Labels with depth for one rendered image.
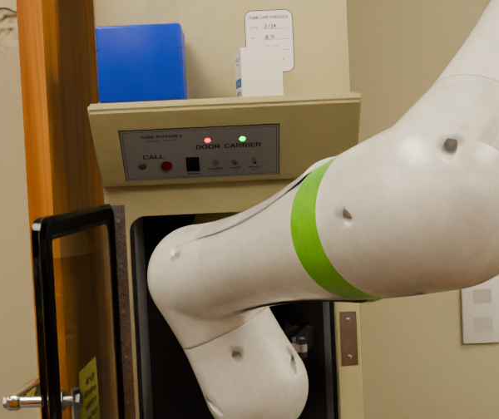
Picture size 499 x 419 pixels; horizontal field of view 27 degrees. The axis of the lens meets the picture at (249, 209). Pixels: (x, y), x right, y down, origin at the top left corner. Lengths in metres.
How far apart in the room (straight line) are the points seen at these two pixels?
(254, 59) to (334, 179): 0.53
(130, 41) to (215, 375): 0.41
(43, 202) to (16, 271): 0.56
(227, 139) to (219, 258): 0.34
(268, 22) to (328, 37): 0.08
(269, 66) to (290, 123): 0.07
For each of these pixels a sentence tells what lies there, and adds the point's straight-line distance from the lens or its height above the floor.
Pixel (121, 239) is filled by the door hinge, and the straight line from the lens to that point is 1.34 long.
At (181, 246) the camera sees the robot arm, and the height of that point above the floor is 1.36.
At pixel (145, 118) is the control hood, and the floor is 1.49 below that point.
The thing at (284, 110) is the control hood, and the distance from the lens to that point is 1.23.
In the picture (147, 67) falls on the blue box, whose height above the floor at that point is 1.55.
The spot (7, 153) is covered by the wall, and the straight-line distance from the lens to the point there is 1.80.
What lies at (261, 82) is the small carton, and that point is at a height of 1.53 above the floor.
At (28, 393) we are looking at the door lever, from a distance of 1.13.
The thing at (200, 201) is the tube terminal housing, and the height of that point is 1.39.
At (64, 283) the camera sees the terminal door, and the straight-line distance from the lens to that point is 1.11.
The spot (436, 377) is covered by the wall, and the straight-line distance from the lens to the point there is 1.84.
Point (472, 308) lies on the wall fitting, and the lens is 1.82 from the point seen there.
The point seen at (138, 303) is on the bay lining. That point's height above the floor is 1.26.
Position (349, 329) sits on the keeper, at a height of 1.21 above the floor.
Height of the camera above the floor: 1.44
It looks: 3 degrees down
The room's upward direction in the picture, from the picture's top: 3 degrees counter-clockwise
